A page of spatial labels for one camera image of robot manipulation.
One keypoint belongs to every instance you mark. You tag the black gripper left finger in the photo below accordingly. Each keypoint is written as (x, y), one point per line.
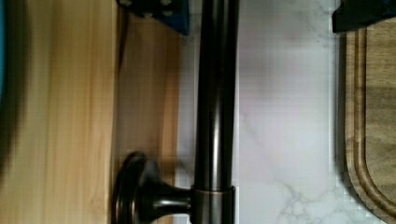
(173, 13)

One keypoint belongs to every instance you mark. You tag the dark wooden cutting board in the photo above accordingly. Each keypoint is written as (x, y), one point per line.
(370, 127)

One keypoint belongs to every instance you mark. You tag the dark metal drawer handle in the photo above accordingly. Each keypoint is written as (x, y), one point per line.
(140, 196)

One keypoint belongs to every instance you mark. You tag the light wooden drawer box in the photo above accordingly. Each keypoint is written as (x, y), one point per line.
(86, 84)

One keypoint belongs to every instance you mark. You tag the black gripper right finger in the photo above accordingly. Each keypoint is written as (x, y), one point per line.
(355, 14)

